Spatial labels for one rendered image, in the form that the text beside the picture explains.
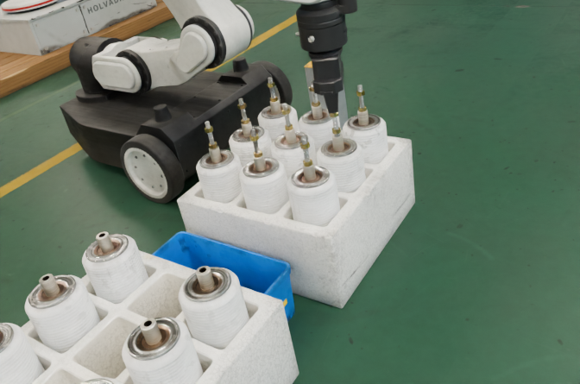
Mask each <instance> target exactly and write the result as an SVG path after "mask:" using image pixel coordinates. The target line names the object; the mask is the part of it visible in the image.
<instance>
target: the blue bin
mask: <svg viewBox="0 0 580 384"><path fill-rule="evenodd" d="M152 255H154V256H157V257H160V258H161V259H164V260H167V261H171V262H174V263H177V264H180V265H181V266H184V267H187V268H191V269H194V270H197V269H198V268H199V267H202V266H208V267H219V268H226V269H229V270H230V271H231V272H233V273H234V274H235V275H236V276H237V278H238V279H239V283H240V286H243V287H246V288H248V289H251V290H254V291H256V292H259V293H263V294H266V295H268V296H271V297H273V298H276V299H280V300H282V302H283V305H284V309H285V313H286V317H287V322H288V321H289V320H290V319H291V317H292V316H293V315H294V313H295V308H294V302H293V291H292V286H291V280H290V273H291V268H290V265H289V263H287V262H285V261H280V260H277V259H275V258H271V257H268V256H265V255H260V254H257V253H255V252H251V251H248V250H246V249H240V248H238V247H234V246H231V245H229V244H225V243H222V242H218V241H214V240H212V239H209V238H205V237H202V236H197V235H194V234H192V233H188V232H185V231H181V232H178V233H176V234H175V235H174V236H173V237H171V238H170V239H169V240H168V241H167V242H165V243H164V244H163V245H162V246H161V247H160V248H159V249H157V250H156V251H155V252H154V253H153V254H152Z"/></svg>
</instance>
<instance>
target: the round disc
mask: <svg viewBox="0 0 580 384"><path fill-rule="evenodd" d="M56 1H58V0H8V1H6V2H4V3H3V4H2V5H1V6H2V10H3V11H4V12H7V13H13V12H26V11H30V10H34V9H40V8H43V7H46V6H48V5H49V4H51V3H54V2H56Z"/></svg>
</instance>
